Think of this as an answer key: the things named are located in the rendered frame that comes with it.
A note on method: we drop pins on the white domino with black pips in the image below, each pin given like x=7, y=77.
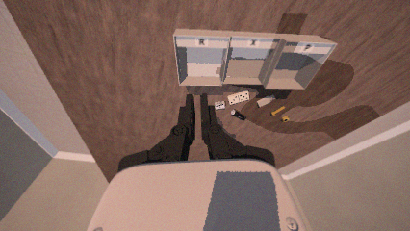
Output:
x=238, y=97

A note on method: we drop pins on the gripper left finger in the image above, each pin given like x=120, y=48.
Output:
x=175, y=147

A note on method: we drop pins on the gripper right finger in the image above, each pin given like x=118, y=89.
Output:
x=223, y=146

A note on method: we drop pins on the black battery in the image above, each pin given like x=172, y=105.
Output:
x=237, y=114

